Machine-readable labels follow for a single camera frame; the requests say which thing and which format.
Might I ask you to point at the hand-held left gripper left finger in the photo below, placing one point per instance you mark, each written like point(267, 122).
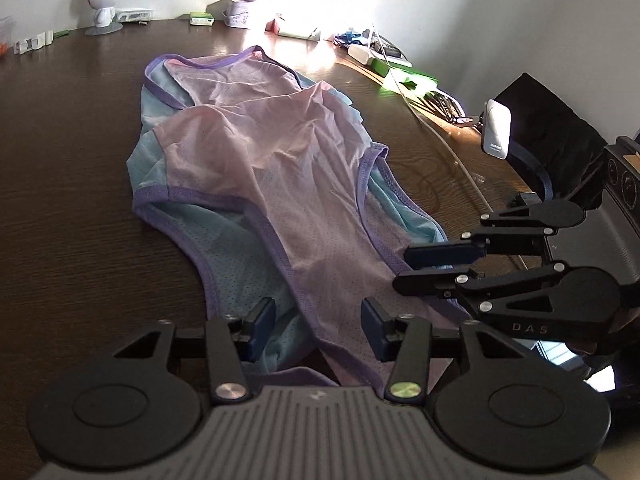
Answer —
point(261, 327)

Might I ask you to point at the white flat device box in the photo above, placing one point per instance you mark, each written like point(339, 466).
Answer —
point(135, 15)

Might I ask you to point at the blue toy pieces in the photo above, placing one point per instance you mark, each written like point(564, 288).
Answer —
point(350, 38)

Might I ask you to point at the bright green packet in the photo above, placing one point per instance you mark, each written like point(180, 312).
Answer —
point(415, 80)

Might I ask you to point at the white robot figurine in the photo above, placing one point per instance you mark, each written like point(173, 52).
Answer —
point(102, 10)

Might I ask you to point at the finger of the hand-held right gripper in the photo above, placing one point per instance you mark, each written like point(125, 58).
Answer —
point(440, 255)
point(420, 284)

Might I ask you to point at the small pink box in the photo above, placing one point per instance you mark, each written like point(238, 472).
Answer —
point(272, 26)

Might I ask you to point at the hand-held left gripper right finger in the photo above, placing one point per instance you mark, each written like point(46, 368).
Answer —
point(372, 327)

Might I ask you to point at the pink and blue mesh tank top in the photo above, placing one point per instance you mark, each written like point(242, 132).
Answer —
point(305, 170)

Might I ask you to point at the green and white small box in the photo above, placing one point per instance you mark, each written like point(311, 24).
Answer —
point(201, 20)

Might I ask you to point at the white plastic clips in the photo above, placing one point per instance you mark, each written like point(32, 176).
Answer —
point(32, 42)

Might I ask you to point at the white power adapter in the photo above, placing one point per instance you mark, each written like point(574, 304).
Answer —
point(362, 54)

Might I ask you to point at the white clip-on device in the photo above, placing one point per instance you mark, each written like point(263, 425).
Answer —
point(496, 127)

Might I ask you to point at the black chair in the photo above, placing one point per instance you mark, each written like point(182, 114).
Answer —
point(555, 120)

